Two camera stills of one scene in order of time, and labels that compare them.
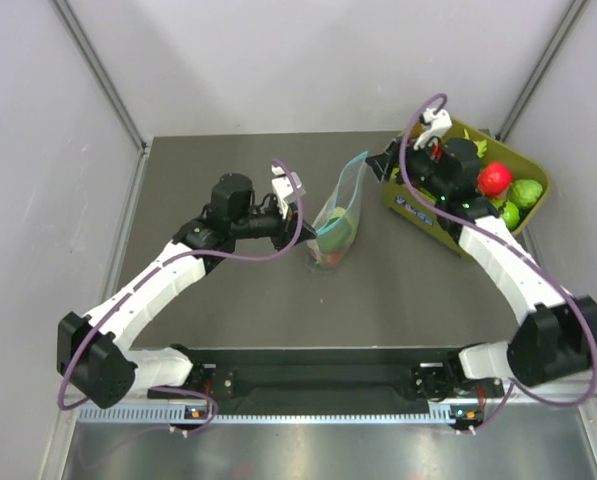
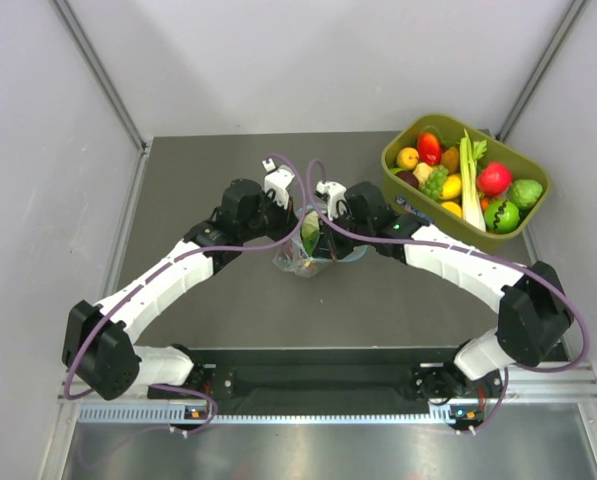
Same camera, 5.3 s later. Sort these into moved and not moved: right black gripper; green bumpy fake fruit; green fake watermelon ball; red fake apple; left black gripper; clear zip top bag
Moved: clear zip top bag; right black gripper
Not moved: red fake apple; green bumpy fake fruit; left black gripper; green fake watermelon ball
